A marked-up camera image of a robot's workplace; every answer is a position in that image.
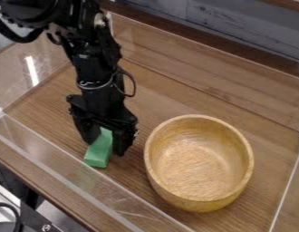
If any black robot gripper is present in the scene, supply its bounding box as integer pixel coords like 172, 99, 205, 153
66, 72, 137, 156

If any green rectangular block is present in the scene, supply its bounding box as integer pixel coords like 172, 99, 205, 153
83, 128, 111, 169

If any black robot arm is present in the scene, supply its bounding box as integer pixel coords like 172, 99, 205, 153
0, 0, 137, 156

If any brown wooden bowl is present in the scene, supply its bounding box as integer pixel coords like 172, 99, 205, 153
144, 114, 254, 212

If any black metal bracket with bolt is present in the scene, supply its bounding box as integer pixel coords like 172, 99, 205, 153
19, 208, 65, 232

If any black cable bottom left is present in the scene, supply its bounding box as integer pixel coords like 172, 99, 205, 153
0, 201, 23, 232

